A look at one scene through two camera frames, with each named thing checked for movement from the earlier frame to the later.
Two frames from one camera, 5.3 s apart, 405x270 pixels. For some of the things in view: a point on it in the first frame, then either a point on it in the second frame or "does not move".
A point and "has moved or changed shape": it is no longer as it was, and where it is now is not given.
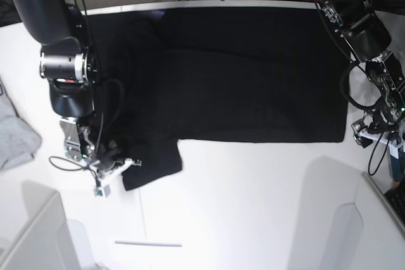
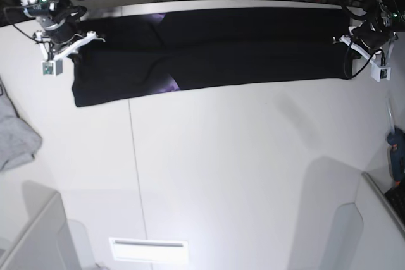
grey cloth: x=18 y=142 does not move
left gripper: x=108 y=163 -> x=61 y=37
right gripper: x=365 y=131 -> x=373 y=40
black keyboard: x=395 y=197 does not move
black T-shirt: x=226 y=74 has moved or changed shape
